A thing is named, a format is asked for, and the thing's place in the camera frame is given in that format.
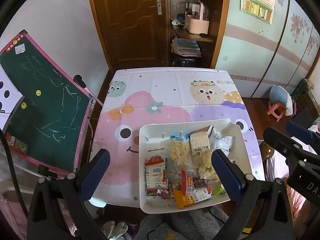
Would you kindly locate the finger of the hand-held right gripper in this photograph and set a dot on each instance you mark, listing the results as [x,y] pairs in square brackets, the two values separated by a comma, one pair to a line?
[300,130]
[282,143]

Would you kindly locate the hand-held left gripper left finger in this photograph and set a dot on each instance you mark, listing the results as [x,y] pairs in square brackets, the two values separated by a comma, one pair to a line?
[94,175]

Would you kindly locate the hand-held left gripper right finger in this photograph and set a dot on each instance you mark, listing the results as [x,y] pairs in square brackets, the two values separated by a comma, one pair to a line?
[228,177]

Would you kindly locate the yellow rice cracker packet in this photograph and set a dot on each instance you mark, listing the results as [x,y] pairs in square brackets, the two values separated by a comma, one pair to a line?
[178,152]
[208,166]

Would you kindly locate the dark chocolate snack packet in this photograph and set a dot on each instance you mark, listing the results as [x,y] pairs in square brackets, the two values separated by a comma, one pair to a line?
[201,181]

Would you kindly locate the red edged white packet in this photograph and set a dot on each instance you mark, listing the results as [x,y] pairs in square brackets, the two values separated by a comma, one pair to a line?
[188,182]

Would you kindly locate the cream wafer bar packet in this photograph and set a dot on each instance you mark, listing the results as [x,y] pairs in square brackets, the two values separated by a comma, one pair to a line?
[198,147]

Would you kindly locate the orange white snack packet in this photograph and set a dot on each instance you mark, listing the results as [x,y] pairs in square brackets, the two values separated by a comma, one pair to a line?
[187,200]

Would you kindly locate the brown nut snack packet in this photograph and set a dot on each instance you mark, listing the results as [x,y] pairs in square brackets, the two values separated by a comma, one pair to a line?
[175,183]

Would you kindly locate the red white barcode packet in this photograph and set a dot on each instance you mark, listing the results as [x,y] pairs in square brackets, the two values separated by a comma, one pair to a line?
[156,173]

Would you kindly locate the small blue white packet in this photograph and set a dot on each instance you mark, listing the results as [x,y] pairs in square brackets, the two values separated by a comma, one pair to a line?
[178,137]

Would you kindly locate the dark brown snack packet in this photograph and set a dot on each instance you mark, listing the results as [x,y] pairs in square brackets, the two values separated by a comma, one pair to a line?
[160,193]

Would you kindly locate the white plastic tray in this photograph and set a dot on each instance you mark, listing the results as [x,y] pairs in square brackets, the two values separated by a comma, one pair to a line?
[155,140]

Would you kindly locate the dark wooden cabinet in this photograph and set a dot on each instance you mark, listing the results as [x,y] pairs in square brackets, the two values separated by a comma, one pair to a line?
[303,107]

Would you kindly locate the white round object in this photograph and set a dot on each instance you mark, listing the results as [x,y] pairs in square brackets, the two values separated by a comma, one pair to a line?
[97,201]

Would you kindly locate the pink plastic stool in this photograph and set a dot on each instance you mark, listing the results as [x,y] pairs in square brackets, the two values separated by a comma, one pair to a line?
[275,110]

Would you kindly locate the blue plush pillow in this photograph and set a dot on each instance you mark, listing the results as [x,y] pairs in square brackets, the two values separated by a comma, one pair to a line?
[279,96]

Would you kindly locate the grey plush slippers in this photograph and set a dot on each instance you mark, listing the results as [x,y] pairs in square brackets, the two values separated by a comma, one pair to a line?
[115,228]

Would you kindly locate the grey fleece clothing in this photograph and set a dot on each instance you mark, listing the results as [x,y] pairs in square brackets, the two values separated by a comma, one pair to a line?
[180,226]

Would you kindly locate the floral sliding wardrobe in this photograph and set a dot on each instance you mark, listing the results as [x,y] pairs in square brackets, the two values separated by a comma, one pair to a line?
[262,55]

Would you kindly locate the pink framed green chalkboard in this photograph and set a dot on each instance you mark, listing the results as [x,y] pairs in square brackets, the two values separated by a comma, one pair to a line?
[50,100]

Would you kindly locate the pink quilted cloth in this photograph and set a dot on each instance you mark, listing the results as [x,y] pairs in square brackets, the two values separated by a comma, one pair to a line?
[12,217]

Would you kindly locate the cartoon printed tablecloth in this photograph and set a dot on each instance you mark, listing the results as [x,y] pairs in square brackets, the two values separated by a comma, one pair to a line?
[150,92]

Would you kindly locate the white board with black dots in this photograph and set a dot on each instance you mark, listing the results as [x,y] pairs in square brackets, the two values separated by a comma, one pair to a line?
[8,95]

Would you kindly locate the black bag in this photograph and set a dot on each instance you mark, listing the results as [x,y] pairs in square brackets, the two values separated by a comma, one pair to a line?
[186,62]

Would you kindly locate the stack of folded cloths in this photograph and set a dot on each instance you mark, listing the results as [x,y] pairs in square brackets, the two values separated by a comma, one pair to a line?
[186,47]

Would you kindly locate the brown wooden shelf unit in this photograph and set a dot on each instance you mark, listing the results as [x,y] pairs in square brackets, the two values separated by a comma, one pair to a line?
[217,17]

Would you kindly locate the pink storage basket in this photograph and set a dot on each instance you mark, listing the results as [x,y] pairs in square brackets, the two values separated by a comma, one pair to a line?
[197,25]

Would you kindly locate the brown wooden door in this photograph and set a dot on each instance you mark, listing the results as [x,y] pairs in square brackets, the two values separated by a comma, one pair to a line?
[125,30]

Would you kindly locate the wooden bed frame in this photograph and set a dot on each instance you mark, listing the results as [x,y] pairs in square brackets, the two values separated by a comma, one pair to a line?
[267,152]

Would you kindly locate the wall calendar poster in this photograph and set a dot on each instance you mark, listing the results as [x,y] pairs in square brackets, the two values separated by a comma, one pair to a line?
[257,3]

